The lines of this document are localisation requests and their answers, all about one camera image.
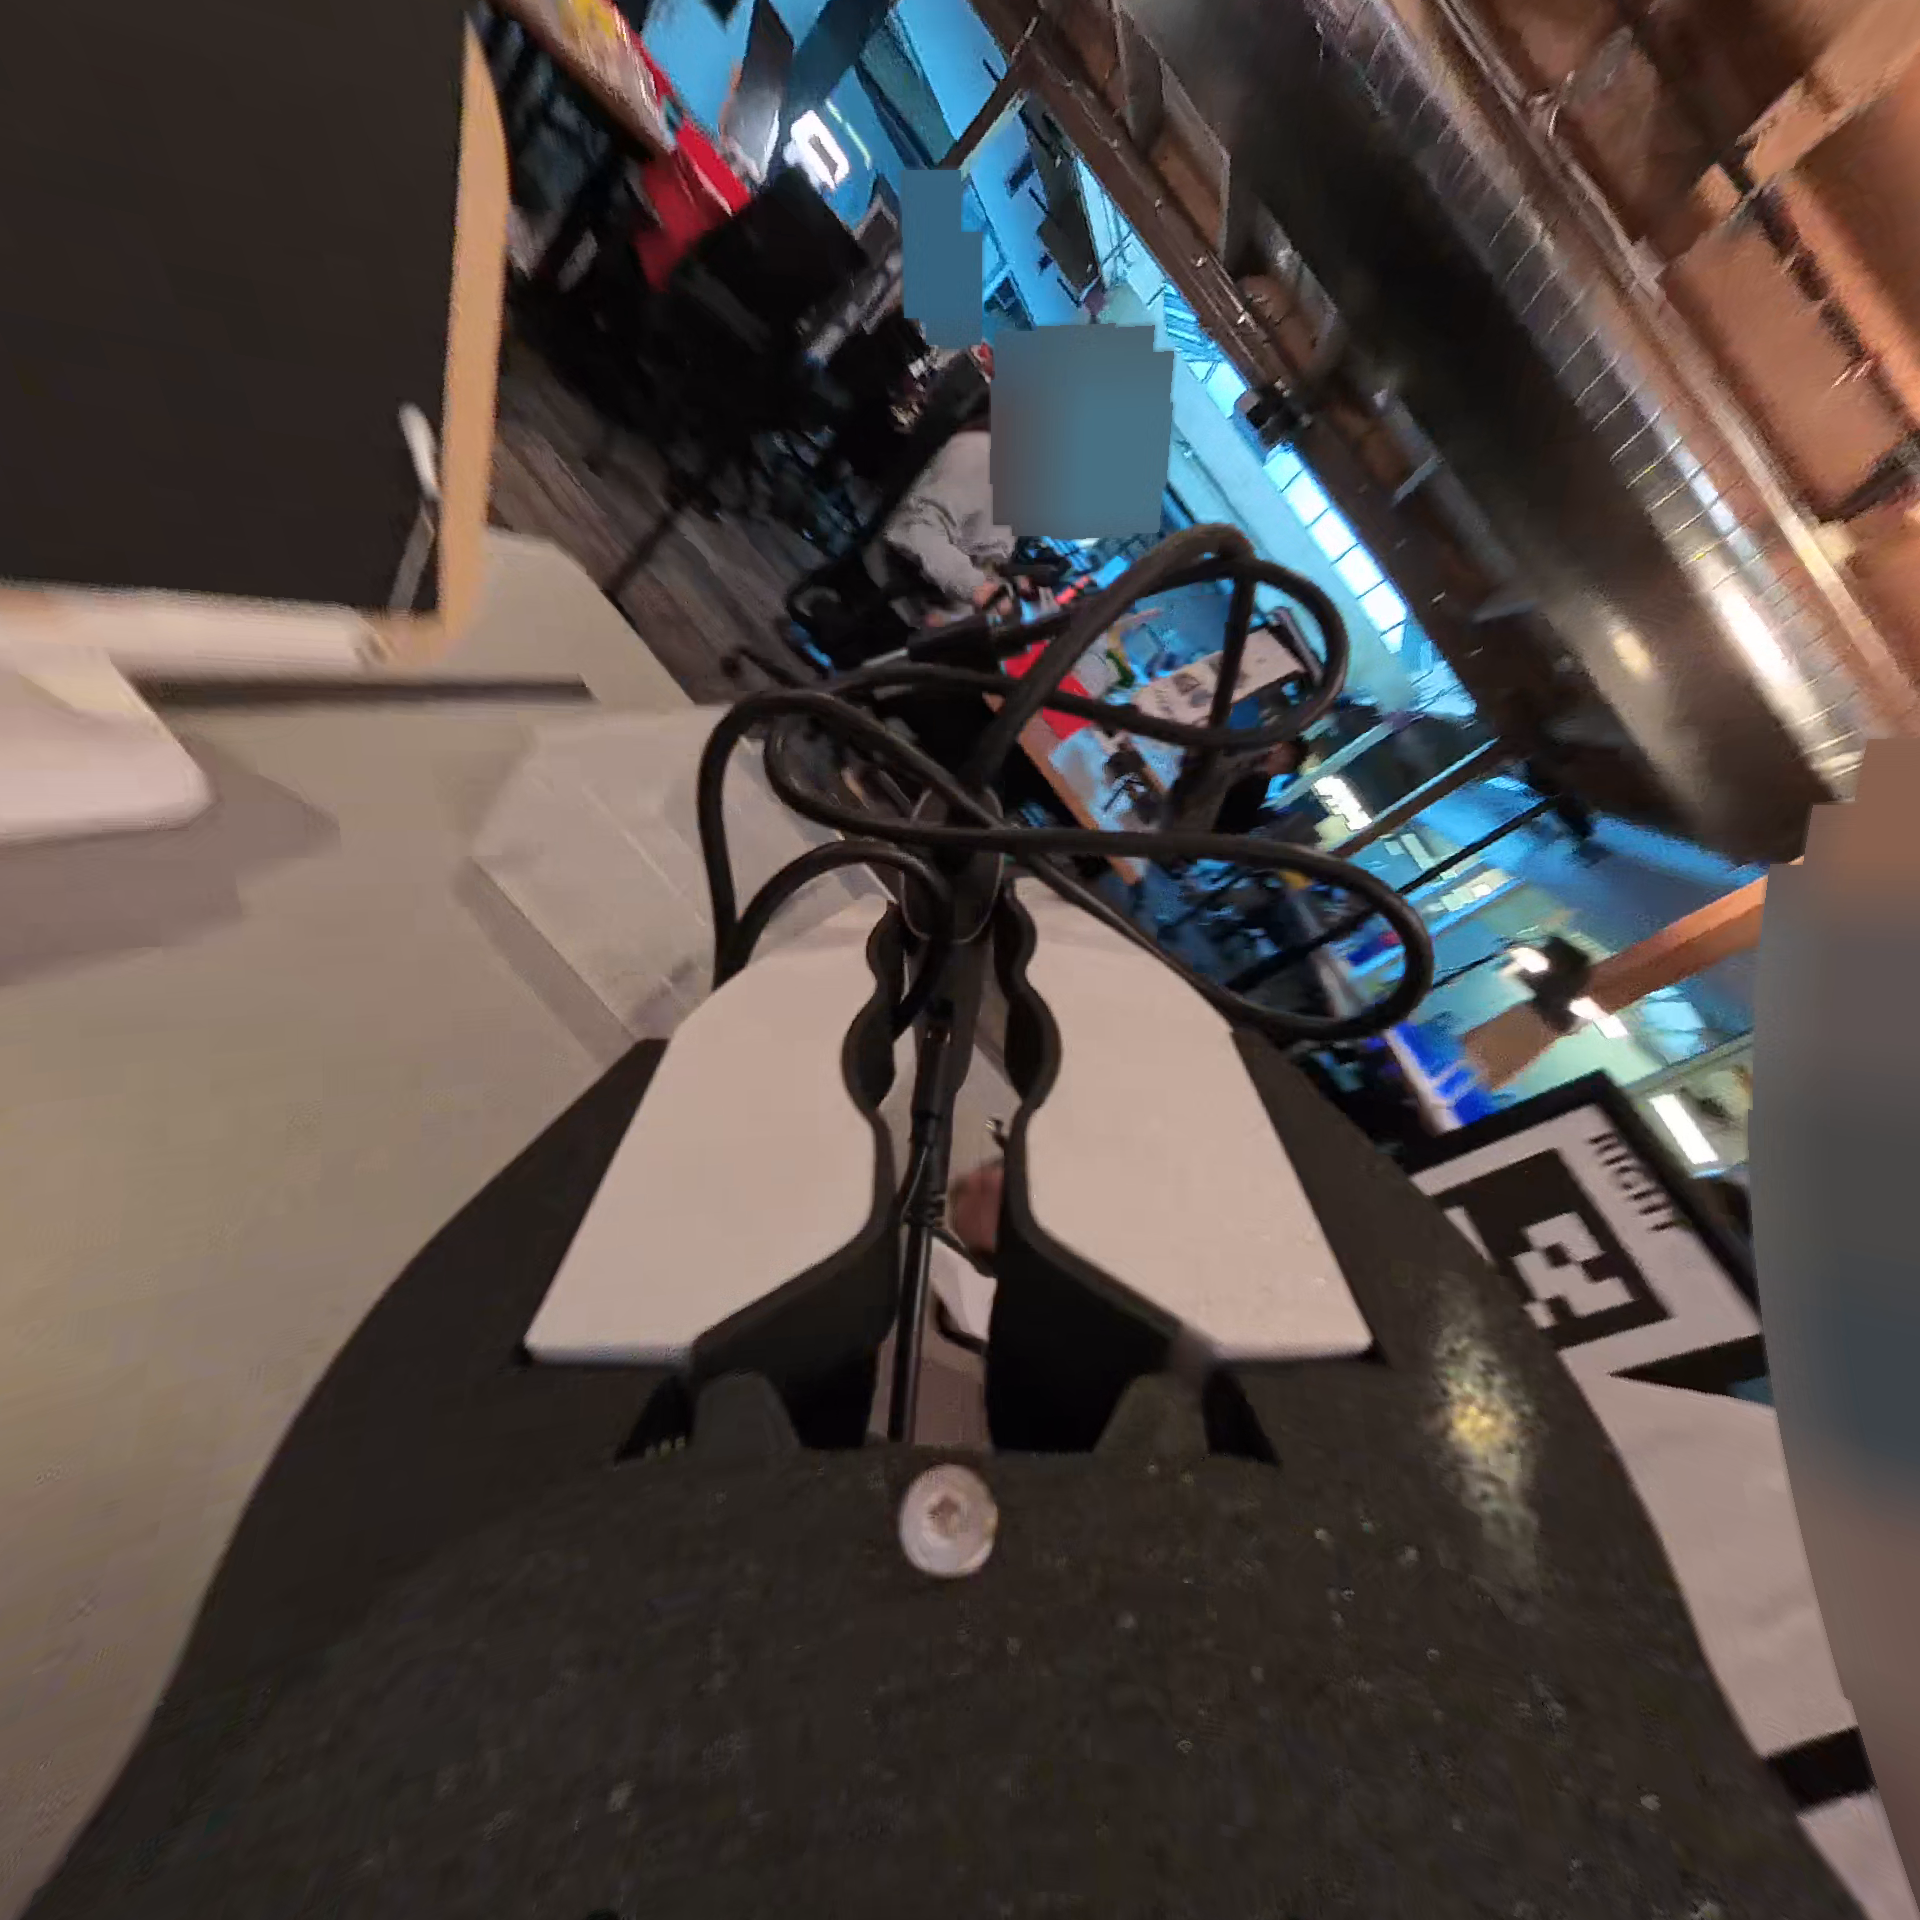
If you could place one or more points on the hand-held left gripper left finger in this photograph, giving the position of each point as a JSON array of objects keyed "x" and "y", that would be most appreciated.
[{"x": 721, "y": 1170}]

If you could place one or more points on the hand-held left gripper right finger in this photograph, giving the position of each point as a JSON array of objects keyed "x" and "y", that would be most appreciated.
[{"x": 1185, "y": 1170}]

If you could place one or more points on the grey desk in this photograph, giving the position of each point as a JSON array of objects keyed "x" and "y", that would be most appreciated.
[{"x": 225, "y": 1201}]

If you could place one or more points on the white tilting stand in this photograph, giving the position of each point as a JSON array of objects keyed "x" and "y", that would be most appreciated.
[{"x": 91, "y": 750}]

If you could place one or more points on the metal ventilation duct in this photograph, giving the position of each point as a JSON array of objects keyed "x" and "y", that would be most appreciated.
[{"x": 1575, "y": 450}]

